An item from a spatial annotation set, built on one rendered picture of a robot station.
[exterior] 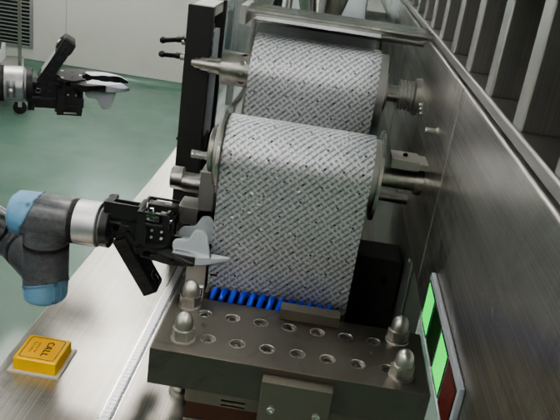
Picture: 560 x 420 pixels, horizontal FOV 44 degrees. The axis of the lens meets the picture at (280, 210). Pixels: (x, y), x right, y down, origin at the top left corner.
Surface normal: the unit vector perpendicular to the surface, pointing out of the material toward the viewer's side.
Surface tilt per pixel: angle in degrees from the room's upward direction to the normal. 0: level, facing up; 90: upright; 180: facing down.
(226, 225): 90
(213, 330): 0
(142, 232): 90
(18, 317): 0
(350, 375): 0
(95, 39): 90
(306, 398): 90
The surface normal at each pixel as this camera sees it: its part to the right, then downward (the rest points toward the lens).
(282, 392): -0.09, 0.37
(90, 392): 0.14, -0.91
